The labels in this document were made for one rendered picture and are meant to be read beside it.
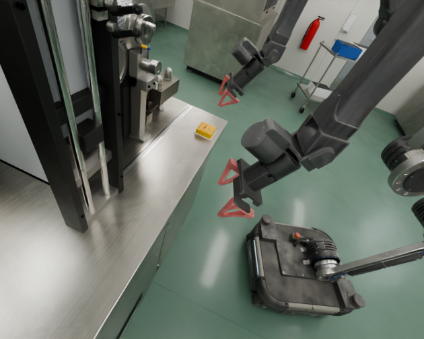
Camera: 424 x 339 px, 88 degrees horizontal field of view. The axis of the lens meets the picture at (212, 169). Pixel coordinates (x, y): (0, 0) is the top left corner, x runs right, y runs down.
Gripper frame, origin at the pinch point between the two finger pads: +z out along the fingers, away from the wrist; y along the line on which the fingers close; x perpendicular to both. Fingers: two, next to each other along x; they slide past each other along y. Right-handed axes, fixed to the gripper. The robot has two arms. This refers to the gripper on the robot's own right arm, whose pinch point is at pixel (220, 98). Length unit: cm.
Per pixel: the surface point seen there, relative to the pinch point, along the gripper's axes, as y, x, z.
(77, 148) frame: 52, -31, 7
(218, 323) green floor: 57, 77, 77
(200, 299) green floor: 46, 68, 82
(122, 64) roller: 19.1, -34.2, 5.5
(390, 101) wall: -325, 367, -117
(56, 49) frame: 52, -40, -8
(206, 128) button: 5.1, 3.9, 11.9
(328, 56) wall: -374, 227, -72
